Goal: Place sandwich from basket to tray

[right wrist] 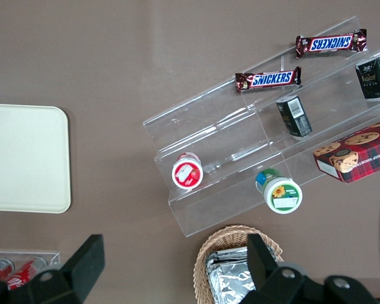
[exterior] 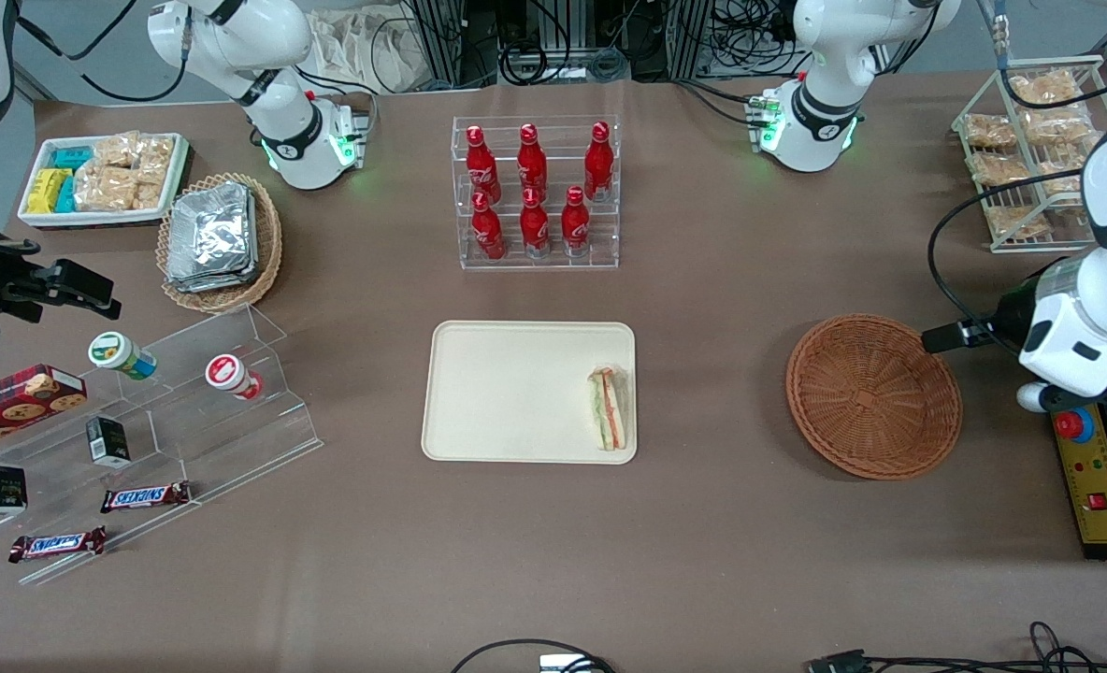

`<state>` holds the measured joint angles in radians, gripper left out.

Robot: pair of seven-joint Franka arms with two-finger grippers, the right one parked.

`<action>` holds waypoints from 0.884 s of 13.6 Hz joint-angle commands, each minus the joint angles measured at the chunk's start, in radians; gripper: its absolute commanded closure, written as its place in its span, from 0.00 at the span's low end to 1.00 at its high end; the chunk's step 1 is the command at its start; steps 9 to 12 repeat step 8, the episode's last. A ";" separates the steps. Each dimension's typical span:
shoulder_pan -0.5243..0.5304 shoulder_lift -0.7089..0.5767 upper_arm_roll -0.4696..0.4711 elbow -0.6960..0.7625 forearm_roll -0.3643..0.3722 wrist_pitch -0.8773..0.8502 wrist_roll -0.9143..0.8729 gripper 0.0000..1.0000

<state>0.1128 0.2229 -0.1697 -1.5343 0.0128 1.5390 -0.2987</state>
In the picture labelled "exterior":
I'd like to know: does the light tan wicker basket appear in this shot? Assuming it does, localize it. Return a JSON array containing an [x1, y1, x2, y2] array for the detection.
[[155, 172, 284, 315]]

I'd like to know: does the aluminium frame post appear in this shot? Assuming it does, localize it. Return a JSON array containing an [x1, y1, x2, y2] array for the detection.
[[406, 0, 500, 91], [666, 0, 714, 82]]

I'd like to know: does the brown Snickers chocolate bar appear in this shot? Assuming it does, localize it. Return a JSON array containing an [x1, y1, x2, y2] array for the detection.
[[7, 526, 108, 565], [99, 480, 193, 515]]

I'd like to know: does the red lidded yogurt cup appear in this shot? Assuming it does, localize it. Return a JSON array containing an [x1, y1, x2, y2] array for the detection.
[[204, 353, 266, 402]]

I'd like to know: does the black cable bundle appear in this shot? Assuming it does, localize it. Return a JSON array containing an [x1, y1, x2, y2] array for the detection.
[[496, 0, 812, 87]]

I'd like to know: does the silver foil pack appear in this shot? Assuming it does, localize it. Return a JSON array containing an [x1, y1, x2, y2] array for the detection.
[[165, 267, 261, 294], [167, 181, 258, 281]]

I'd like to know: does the red cola bottle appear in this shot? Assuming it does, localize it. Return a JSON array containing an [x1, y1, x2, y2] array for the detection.
[[470, 192, 507, 262], [519, 187, 552, 260], [516, 122, 550, 198], [583, 121, 615, 203], [560, 185, 592, 258], [465, 124, 502, 203]]

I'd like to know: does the brown round wicker basket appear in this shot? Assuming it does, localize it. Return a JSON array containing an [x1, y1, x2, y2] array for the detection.
[[785, 313, 964, 481]]

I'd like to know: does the clear bagged cracker pack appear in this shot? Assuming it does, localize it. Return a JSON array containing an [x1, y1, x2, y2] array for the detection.
[[1038, 140, 1102, 199], [967, 151, 1030, 187], [984, 205, 1052, 240], [1021, 108, 1093, 144], [1009, 69, 1084, 107], [962, 113, 1018, 150]]

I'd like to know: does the green lidded yogurt cup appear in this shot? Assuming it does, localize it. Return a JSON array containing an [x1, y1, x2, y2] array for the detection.
[[87, 331, 159, 381]]

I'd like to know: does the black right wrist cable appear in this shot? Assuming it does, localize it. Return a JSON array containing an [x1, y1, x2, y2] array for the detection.
[[12, 0, 191, 105]]

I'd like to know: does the white wire rack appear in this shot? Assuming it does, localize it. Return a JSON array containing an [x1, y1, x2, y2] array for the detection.
[[950, 53, 1107, 255]]

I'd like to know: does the black tangled table cable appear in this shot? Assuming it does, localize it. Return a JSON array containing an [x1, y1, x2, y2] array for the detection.
[[807, 621, 1107, 673]]

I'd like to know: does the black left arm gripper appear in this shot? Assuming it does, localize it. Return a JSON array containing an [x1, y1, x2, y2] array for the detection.
[[922, 266, 1052, 355]]

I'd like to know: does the small black carton box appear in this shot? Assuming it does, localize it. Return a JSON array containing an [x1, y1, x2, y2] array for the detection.
[[85, 416, 133, 469], [0, 464, 29, 518]]

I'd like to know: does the yellow black sealing machine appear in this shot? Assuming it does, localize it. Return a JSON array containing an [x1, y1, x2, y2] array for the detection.
[[1049, 400, 1107, 563]]

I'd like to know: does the clear acrylic stepped shelf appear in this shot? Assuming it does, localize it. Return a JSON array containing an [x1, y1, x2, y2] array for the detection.
[[0, 304, 324, 588]]

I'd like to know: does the white rectangular snack bin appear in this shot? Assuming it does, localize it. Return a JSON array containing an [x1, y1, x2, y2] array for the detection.
[[16, 132, 193, 231]]

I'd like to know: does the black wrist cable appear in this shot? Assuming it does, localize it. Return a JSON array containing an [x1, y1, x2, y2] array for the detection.
[[12, 0, 191, 105], [927, 165, 1093, 357]]

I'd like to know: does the black looped table cable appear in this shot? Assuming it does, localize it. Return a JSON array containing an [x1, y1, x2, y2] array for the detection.
[[450, 638, 616, 673]]

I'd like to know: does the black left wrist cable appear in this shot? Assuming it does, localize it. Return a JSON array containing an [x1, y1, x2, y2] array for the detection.
[[927, 165, 1093, 357]]

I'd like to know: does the red tartan cookie box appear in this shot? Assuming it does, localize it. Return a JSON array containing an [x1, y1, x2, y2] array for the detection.
[[0, 364, 89, 458]]

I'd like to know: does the yellow snack packet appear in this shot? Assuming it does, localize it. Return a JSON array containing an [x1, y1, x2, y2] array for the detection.
[[25, 167, 74, 215]]

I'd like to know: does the plastic triangle sandwich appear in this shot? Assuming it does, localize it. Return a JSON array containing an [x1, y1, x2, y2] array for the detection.
[[587, 365, 632, 453]]

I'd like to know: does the cream plastic tray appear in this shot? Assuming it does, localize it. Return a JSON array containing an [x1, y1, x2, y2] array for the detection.
[[421, 321, 639, 465]]

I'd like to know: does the white plastic bag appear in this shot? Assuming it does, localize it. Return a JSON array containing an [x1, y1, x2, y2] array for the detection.
[[308, 8, 429, 95]]

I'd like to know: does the clear acrylic bottle rack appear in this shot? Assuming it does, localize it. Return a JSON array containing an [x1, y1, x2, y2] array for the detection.
[[452, 114, 623, 272]]

